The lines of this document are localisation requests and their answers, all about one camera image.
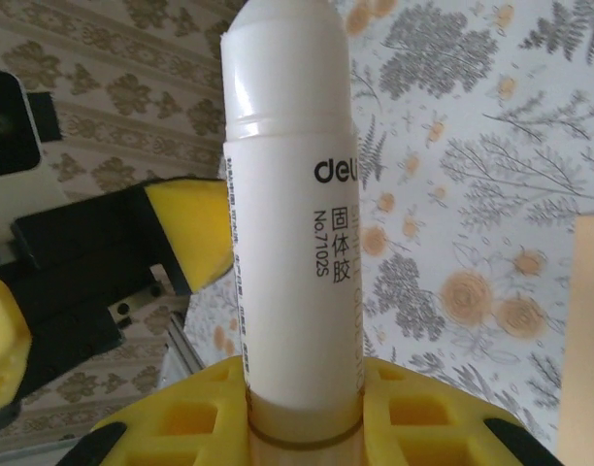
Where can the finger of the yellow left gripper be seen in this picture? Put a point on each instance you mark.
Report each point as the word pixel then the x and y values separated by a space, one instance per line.
pixel 6 344
pixel 195 233

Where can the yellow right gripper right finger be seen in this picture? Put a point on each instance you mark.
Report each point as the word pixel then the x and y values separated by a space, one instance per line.
pixel 471 437

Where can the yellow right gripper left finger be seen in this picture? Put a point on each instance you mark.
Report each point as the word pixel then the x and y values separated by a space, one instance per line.
pixel 146 437

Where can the white glue stick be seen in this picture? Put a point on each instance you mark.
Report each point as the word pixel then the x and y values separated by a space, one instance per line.
pixel 282 218

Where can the tan paper envelope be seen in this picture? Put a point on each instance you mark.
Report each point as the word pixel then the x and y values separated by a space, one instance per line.
pixel 588 340

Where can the aluminium table side rail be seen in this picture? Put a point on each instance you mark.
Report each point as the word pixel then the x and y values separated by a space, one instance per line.
pixel 180 340

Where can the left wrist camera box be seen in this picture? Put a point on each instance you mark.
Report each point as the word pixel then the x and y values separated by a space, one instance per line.
pixel 15 126

